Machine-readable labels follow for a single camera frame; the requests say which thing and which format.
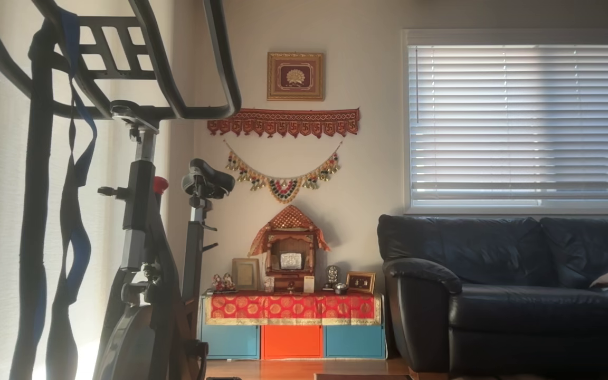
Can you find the small clear jar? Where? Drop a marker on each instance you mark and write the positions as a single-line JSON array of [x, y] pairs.
[[268, 285]]

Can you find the black exercise bike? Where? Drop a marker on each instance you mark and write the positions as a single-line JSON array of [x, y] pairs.
[[138, 195]]

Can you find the small metal bowl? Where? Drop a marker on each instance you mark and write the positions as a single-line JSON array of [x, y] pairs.
[[341, 288]]

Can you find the blue and orange cabinet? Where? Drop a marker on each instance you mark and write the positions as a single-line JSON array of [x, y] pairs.
[[291, 342]]

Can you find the black leather sofa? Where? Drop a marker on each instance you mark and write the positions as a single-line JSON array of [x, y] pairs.
[[494, 316]]

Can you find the red embroidered wall hanging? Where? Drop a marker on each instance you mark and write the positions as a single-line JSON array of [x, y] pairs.
[[283, 122]]

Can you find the white window blind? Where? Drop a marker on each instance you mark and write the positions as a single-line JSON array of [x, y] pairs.
[[520, 116]]

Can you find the beige photo frame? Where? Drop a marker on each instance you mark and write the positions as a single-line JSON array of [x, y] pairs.
[[245, 274]]

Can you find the dark idol statue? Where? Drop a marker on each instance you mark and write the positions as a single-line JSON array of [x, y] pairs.
[[332, 274]]

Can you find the small white card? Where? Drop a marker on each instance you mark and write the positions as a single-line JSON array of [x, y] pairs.
[[309, 285]]

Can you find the white curtain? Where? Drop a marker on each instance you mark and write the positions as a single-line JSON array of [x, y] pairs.
[[3, 211]]

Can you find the small colourful figurines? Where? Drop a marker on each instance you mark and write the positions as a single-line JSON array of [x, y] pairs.
[[224, 283]]

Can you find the small wooden shrine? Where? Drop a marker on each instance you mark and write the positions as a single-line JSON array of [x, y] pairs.
[[289, 240]]

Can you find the small gold framed picture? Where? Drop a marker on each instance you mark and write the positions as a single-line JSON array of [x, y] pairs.
[[361, 283]]

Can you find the beaded wall garland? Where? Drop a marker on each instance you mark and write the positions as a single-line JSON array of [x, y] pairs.
[[283, 191]]

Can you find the red and gold cloth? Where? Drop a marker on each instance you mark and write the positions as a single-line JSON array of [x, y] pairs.
[[291, 307]]

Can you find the gold framed wall picture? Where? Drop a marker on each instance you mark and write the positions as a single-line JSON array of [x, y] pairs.
[[296, 76]]

